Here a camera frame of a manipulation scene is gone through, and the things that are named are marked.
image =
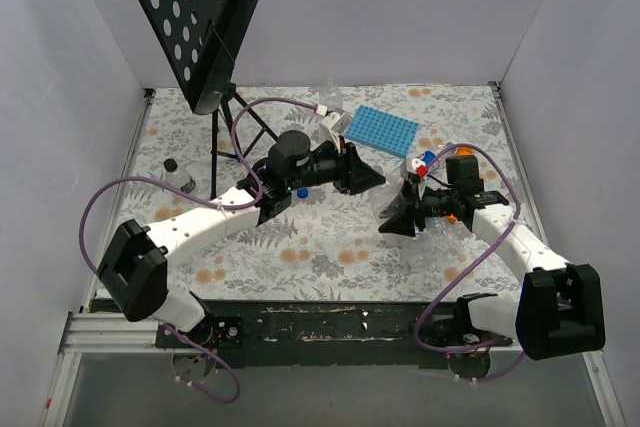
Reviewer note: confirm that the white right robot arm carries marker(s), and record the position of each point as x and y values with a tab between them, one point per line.
559	311

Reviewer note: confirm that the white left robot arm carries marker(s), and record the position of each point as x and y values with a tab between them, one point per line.
134	268

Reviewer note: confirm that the black music stand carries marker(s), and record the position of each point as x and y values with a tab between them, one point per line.
201	40

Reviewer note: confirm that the small black cap bottle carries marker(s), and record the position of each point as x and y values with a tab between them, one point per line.
176	176

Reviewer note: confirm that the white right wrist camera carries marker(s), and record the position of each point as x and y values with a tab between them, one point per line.
415	170

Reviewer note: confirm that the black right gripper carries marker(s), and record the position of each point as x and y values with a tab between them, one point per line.
416	208

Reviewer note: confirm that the blue label pepsi bottle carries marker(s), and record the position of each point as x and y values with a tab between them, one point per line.
434	166

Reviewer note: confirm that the blue studded building plate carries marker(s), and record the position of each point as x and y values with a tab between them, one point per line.
382	131

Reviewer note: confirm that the clear bottle green logo cap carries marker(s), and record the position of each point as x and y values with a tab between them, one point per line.
323	132

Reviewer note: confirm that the large crumpled clear bottle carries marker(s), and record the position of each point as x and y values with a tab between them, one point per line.
439	241

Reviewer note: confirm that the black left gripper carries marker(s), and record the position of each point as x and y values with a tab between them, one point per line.
344	168

